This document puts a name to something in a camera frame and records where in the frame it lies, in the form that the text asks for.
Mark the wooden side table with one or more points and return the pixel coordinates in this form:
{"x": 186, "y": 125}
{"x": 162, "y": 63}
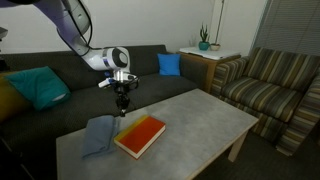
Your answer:
{"x": 210, "y": 58}

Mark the dark grey sofa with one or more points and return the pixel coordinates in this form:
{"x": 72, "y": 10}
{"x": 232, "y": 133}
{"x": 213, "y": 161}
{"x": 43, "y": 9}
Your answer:
{"x": 32, "y": 134}

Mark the small white pot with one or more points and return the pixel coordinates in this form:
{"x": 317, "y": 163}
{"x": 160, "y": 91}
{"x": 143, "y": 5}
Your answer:
{"x": 215, "y": 47}

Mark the teal cushion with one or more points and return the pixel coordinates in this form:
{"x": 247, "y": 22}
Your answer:
{"x": 41, "y": 86}

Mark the blue-grey folded cloth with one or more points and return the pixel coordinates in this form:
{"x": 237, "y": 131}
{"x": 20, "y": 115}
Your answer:
{"x": 98, "y": 136}

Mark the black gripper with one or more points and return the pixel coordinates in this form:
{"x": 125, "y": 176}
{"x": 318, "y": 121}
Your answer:
{"x": 122, "y": 100}

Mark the mustard yellow cushion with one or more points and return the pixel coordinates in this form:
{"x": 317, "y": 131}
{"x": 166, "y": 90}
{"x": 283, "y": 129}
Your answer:
{"x": 12, "y": 102}

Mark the potted plant teal pot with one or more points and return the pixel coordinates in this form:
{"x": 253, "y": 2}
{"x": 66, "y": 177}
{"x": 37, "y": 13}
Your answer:
{"x": 204, "y": 35}

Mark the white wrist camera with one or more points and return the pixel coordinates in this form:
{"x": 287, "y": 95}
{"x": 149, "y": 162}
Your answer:
{"x": 106, "y": 82}

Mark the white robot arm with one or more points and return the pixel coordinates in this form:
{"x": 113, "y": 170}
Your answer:
{"x": 72, "y": 21}

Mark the window blinds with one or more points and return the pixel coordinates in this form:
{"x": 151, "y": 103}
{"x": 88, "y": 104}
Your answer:
{"x": 290, "y": 25}

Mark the orange hardcover book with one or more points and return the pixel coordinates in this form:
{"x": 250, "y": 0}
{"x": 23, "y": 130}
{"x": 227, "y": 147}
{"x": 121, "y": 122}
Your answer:
{"x": 140, "y": 135}

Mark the blue cushion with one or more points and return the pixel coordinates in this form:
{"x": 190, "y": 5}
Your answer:
{"x": 169, "y": 64}

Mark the grey top coffee table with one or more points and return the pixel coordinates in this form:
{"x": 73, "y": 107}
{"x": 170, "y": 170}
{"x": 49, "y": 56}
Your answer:
{"x": 199, "y": 128}

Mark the striped armchair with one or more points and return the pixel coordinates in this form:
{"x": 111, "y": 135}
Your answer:
{"x": 281, "y": 89}

